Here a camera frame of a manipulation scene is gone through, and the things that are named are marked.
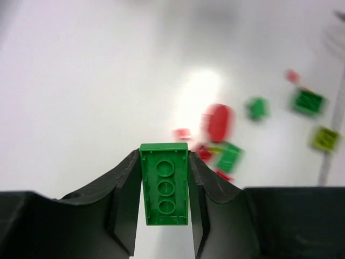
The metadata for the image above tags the tiny red lego piece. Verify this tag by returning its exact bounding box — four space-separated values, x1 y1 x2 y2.
173 128 192 141

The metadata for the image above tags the red oval lego piece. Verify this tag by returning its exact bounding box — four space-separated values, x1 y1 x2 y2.
199 103 236 144

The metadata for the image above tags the small red flat lego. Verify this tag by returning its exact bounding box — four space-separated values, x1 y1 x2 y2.
215 170 234 182

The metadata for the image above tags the lime lego brick front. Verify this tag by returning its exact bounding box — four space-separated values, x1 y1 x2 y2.
308 126 341 153

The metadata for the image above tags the green lego brick with red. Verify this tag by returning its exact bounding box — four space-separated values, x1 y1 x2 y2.
290 87 327 117

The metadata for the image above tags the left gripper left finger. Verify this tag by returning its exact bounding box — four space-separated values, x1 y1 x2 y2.
1 150 141 258

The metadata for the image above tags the green square lego brick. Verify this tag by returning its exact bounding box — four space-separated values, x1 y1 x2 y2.
215 142 244 173

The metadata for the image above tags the green lego plate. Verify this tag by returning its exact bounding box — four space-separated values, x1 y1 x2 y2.
139 142 189 226

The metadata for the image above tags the tiny red stud lego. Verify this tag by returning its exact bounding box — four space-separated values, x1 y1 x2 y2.
285 69 300 84

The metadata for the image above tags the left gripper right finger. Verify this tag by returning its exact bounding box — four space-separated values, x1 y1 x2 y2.
188 152 344 258

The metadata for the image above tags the red long lego brick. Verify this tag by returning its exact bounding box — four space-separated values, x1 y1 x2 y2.
194 144 217 163

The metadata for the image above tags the small lime round lego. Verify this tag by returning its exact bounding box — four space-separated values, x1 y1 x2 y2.
208 144 226 153

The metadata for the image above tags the small dark green lego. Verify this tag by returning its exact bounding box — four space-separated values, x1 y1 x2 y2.
245 97 270 121

